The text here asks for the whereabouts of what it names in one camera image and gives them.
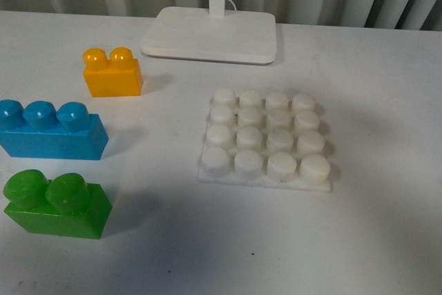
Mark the yellow two-stud block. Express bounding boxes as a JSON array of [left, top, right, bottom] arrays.
[[83, 47, 143, 97]]

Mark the green two-stud block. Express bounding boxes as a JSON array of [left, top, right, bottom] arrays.
[[3, 169, 112, 239]]

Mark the blue three-stud block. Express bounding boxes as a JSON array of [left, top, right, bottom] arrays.
[[1, 99, 108, 160]]

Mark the white desk lamp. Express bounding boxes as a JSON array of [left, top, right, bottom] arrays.
[[140, 0, 277, 65]]

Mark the white studded base plate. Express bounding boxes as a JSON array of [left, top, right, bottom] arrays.
[[198, 88, 332, 192]]

